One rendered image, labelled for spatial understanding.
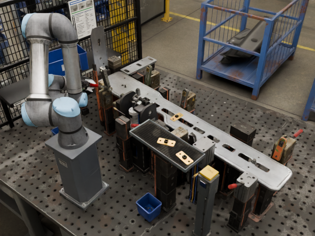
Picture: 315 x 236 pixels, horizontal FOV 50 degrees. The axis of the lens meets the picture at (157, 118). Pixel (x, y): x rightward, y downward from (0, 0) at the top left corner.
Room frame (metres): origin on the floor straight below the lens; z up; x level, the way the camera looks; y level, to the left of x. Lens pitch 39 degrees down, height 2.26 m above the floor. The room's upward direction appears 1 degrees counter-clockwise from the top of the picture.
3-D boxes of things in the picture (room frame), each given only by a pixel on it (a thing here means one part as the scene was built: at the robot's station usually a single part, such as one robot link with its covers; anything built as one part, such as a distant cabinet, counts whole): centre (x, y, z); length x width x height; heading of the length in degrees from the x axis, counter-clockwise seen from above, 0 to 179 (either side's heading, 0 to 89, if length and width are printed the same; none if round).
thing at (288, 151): (1.30, -0.66, 0.88); 0.15 x 0.11 x 0.36; 135
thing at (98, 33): (2.11, 0.39, 1.17); 0.12 x 0.01 x 0.34; 135
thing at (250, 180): (1.05, -0.41, 0.88); 0.11 x 0.10 x 0.36; 135
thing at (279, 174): (1.58, -0.13, 1.00); 1.38 x 0.22 x 0.02; 45
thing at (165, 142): (1.19, -0.04, 1.17); 0.08 x 0.04 x 0.01; 70
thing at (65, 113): (1.29, 0.44, 1.27); 0.13 x 0.12 x 0.14; 89
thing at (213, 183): (1.00, -0.22, 0.92); 0.08 x 0.08 x 0.44; 45
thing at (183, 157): (1.09, -0.12, 1.17); 0.08 x 0.04 x 0.01; 36
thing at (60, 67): (2.10, 0.65, 1.10); 0.30 x 0.17 x 0.13; 125
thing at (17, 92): (2.09, 0.66, 1.02); 0.90 x 0.22 x 0.03; 135
